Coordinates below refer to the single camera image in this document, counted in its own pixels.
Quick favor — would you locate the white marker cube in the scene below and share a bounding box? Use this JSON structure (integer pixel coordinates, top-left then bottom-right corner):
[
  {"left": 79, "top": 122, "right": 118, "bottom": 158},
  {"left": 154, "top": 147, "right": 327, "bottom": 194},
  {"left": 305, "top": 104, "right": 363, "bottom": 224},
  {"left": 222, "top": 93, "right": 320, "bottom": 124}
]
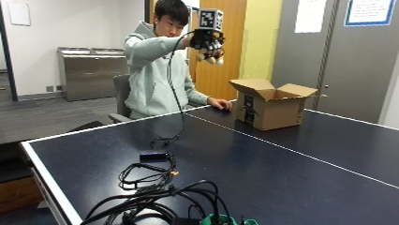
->
[{"left": 196, "top": 8, "right": 226, "bottom": 33}]

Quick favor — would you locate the brown wooden door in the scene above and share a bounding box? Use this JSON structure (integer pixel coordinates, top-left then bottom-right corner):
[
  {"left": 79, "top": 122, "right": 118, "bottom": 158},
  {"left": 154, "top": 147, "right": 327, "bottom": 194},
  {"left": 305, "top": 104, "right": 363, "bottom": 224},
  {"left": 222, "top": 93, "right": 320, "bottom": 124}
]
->
[{"left": 187, "top": 0, "right": 250, "bottom": 102}]

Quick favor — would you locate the open brown cardboard box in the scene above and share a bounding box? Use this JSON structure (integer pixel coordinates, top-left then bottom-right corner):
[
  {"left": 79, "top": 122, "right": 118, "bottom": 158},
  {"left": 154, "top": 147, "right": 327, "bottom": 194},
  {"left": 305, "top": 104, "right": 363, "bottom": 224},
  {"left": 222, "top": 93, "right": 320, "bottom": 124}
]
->
[{"left": 228, "top": 78, "right": 319, "bottom": 132}]

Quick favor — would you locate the person in pale green hoodie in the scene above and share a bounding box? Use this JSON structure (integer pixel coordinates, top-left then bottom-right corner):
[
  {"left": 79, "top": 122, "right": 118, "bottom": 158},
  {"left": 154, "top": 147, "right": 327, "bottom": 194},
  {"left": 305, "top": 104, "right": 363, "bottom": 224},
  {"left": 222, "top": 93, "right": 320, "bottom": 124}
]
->
[{"left": 122, "top": 0, "right": 234, "bottom": 121}]

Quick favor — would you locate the small black hub box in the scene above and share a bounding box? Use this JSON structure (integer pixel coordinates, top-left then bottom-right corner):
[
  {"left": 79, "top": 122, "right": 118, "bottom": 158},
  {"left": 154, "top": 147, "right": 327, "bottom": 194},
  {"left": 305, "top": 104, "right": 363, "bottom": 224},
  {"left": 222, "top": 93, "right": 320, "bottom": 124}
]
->
[{"left": 138, "top": 150, "right": 170, "bottom": 163}]

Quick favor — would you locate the white paper sheet on door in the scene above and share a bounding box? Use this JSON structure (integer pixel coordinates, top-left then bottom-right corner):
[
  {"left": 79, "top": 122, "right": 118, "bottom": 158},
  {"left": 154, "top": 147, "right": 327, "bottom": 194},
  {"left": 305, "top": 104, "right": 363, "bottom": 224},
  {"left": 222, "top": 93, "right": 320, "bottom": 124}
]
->
[{"left": 292, "top": 0, "right": 328, "bottom": 35}]

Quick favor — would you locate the grey office chair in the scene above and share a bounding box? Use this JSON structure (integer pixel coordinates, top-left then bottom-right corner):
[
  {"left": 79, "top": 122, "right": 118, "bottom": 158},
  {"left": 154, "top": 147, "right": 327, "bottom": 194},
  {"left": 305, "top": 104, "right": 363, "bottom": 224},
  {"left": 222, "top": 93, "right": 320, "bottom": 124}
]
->
[{"left": 107, "top": 73, "right": 134, "bottom": 124}]

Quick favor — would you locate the stainless steel bin cabinet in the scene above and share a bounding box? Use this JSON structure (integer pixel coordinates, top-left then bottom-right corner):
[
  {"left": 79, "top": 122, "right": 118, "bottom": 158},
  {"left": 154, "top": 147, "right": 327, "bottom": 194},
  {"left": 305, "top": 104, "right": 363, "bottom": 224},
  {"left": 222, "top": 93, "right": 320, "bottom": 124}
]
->
[{"left": 55, "top": 46, "right": 130, "bottom": 103}]

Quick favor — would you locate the grey door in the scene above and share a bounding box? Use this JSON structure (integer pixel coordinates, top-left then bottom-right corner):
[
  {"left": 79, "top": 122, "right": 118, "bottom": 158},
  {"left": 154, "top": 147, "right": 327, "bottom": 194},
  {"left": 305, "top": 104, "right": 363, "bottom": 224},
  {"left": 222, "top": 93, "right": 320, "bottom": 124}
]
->
[{"left": 269, "top": 0, "right": 399, "bottom": 125}]

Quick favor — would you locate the green plastic object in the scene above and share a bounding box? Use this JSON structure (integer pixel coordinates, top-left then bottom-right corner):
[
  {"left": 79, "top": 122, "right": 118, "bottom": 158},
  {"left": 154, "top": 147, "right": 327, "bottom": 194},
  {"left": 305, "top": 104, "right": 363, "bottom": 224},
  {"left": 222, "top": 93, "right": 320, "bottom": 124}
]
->
[{"left": 198, "top": 213, "right": 260, "bottom": 225}]

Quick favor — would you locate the blue framed notice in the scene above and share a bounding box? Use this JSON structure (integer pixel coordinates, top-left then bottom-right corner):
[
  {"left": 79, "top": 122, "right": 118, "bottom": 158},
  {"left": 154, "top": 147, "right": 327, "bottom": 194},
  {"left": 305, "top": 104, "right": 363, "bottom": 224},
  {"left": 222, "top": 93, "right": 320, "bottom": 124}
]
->
[{"left": 343, "top": 0, "right": 397, "bottom": 27}]

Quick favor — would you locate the brown wooden cabinet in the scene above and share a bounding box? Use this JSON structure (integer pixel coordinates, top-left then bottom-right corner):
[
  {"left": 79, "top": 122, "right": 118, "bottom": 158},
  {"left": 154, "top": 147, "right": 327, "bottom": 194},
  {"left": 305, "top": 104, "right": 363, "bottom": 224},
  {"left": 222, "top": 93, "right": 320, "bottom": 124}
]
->
[{"left": 0, "top": 175, "right": 45, "bottom": 215}]

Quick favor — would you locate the black glove cable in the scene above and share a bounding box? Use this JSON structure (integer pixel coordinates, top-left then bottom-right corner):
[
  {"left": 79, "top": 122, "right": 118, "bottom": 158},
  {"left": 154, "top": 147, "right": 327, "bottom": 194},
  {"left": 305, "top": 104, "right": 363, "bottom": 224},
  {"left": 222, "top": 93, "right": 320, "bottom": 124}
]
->
[{"left": 148, "top": 30, "right": 196, "bottom": 150}]

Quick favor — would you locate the coiled black cable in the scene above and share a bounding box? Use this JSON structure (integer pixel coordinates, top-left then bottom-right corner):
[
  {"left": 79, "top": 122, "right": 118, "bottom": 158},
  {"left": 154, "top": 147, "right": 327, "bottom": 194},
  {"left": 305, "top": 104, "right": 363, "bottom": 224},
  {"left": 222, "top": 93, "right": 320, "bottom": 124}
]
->
[{"left": 117, "top": 152, "right": 180, "bottom": 191}]

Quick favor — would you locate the bundle of black cables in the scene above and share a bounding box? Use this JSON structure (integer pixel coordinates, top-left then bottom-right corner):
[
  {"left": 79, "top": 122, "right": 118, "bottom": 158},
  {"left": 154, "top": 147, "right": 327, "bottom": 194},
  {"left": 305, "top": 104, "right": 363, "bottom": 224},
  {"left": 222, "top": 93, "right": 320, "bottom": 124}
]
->
[{"left": 79, "top": 179, "right": 232, "bottom": 225}]

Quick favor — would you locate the wall power outlet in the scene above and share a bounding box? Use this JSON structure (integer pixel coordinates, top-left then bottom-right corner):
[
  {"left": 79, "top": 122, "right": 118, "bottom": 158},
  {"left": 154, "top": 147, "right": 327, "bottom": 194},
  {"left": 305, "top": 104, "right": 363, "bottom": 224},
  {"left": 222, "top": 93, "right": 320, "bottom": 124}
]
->
[{"left": 45, "top": 84, "right": 63, "bottom": 94}]

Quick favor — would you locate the white wall board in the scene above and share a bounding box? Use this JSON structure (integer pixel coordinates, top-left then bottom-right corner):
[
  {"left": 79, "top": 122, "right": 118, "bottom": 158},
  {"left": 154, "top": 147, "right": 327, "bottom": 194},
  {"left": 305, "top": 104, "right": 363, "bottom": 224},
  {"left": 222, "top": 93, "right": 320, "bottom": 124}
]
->
[{"left": 6, "top": 0, "right": 31, "bottom": 27}]

